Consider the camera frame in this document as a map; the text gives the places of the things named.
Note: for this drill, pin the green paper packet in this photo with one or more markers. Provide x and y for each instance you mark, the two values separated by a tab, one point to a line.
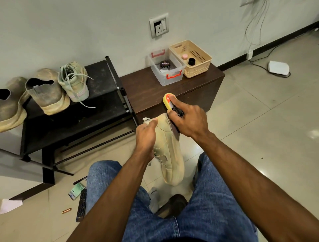
76	190

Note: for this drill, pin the black round polish tin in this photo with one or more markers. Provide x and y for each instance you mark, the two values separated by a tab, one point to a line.
165	64

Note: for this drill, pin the black remote control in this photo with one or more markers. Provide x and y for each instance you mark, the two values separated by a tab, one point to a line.
81	204

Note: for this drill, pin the person's left hand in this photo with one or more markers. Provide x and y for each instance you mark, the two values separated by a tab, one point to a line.
145	137

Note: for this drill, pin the person's leg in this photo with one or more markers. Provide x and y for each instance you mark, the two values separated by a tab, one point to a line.
214	214
104	184

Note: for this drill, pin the person's right hand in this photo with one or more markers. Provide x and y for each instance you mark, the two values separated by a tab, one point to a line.
192	122

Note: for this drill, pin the black metal shoe rack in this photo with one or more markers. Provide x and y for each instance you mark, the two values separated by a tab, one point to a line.
87	114

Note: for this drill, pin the black orange shoe brush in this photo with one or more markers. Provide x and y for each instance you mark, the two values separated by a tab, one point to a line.
169	102

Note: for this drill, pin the dark brown wooden cabinet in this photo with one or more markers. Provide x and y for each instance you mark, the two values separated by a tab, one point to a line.
144	89

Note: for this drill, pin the pale green lace-up shoe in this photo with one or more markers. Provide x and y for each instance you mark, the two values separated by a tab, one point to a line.
169	154
75	82

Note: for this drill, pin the beige plastic basket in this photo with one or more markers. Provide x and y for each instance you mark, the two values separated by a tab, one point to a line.
197	57

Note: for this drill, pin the person's right forearm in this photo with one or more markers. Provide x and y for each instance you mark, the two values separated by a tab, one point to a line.
264	194

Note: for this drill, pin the white paper sheet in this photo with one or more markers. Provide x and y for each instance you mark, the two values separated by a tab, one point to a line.
11	206

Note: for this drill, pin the small brass cylinder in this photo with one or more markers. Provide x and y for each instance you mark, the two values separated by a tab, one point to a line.
66	210

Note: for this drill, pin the clear plastic storage box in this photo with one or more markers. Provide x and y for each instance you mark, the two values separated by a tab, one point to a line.
169	75

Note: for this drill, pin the white wall plug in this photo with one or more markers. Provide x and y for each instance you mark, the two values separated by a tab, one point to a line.
249	54

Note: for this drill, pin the pink round lid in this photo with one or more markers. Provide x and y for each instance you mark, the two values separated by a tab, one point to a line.
185	57

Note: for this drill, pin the person's left forearm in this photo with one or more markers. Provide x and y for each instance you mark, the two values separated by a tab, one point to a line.
107	199

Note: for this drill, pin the white wall socket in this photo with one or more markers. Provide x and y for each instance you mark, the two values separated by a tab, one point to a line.
159	26

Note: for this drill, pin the person's left leg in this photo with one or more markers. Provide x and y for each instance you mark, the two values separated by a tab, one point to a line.
104	184

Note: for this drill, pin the worn tan slip-on shoe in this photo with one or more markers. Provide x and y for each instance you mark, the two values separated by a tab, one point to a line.
10	104
50	92

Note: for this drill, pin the white router box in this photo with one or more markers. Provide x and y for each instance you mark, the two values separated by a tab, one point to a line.
278	68

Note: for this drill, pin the small black round cap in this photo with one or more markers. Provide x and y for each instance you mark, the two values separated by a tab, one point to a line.
191	62

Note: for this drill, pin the person's right leg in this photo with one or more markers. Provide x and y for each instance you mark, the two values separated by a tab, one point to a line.
214	214

